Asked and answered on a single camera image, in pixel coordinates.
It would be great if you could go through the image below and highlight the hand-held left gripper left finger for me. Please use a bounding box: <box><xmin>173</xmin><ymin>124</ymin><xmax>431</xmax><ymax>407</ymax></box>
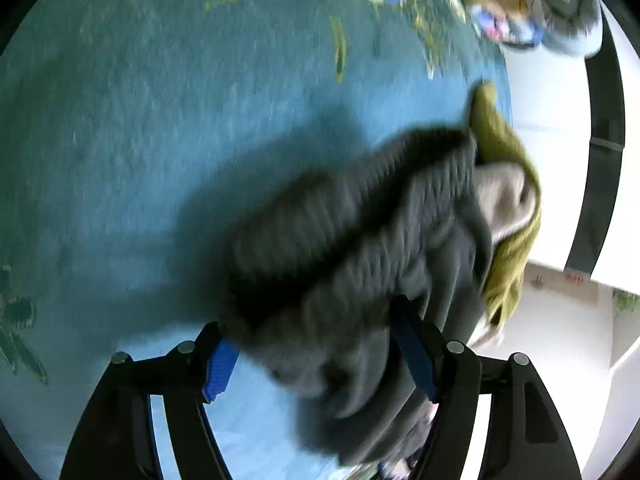
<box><xmin>59</xmin><ymin>321</ymin><xmax>241</xmax><ymax>480</ymax></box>

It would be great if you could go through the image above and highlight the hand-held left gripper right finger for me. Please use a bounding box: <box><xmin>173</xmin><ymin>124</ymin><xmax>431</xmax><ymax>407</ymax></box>
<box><xmin>389</xmin><ymin>295</ymin><xmax>583</xmax><ymax>480</ymax></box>

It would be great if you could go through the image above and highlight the dark grey sweatshirt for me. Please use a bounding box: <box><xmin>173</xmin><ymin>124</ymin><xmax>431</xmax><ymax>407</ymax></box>
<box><xmin>220</xmin><ymin>127</ymin><xmax>496</xmax><ymax>468</ymax></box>

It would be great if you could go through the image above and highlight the olive green garment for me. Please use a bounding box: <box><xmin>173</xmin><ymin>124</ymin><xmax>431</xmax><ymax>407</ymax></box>
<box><xmin>467</xmin><ymin>82</ymin><xmax>543</xmax><ymax>328</ymax></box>

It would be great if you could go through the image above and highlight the cardboard box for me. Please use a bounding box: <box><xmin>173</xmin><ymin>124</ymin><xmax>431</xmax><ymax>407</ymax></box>
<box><xmin>525</xmin><ymin>260</ymin><xmax>616</xmax><ymax>306</ymax></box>

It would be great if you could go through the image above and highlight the beige garment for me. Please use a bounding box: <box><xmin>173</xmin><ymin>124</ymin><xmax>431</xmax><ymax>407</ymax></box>
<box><xmin>470</xmin><ymin>162</ymin><xmax>533</xmax><ymax>351</ymax></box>

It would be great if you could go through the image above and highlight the teal floral blanket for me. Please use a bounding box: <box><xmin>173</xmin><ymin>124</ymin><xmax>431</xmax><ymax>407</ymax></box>
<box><xmin>0</xmin><ymin>0</ymin><xmax>513</xmax><ymax>480</ymax></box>

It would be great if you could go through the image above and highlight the floral folded quilt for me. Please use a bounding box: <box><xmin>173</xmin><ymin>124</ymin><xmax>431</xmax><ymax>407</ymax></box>
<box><xmin>470</xmin><ymin>2</ymin><xmax>546</xmax><ymax>51</ymax></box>

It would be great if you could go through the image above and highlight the black frame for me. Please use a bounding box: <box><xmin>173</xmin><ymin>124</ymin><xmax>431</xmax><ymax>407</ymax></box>
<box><xmin>565</xmin><ymin>0</ymin><xmax>627</xmax><ymax>281</ymax></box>

